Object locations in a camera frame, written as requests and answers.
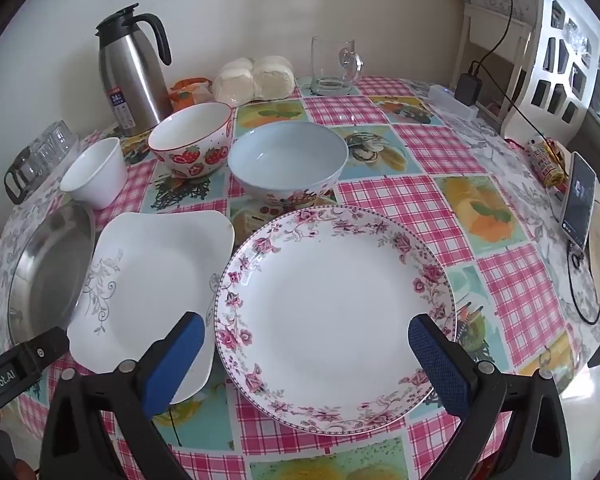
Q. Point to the stainless steel basin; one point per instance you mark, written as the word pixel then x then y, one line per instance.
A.
pixel 45 280

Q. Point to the round floral rimmed plate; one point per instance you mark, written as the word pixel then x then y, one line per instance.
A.
pixel 330 310

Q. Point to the square white patterned plate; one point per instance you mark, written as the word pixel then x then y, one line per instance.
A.
pixel 145 280

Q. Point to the orange snack packet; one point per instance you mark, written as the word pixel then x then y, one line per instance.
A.
pixel 187 95

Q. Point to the red and yellow snack packet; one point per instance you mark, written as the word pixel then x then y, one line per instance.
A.
pixel 545 162

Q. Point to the stainless steel thermos jug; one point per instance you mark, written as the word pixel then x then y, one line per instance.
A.
pixel 130 75

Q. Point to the bag of white steamed buns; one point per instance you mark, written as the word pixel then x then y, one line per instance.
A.
pixel 255 80

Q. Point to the black charger adapter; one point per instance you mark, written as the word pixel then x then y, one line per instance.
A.
pixel 467 87

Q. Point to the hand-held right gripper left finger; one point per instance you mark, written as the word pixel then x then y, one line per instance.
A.
pixel 175 365

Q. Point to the clear glass mug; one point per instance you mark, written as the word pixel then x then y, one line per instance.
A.
pixel 330 67

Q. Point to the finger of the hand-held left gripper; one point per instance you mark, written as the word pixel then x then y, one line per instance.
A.
pixel 25 360

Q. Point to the white plastic rack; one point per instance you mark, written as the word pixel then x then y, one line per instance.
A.
pixel 535 60

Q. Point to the pale blue bowl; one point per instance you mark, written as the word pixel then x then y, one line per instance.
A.
pixel 287 160

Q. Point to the white power strip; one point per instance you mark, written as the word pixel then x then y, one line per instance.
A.
pixel 445 97

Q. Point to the smartphone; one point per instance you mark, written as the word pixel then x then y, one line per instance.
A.
pixel 577 200

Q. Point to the strawberry print bowl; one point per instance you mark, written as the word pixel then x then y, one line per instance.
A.
pixel 190 130

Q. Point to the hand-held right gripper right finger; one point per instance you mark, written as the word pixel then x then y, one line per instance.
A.
pixel 440 370

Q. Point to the small white bowl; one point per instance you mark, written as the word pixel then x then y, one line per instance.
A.
pixel 97 180

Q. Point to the small clear glass cup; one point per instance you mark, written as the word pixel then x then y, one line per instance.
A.
pixel 60 137

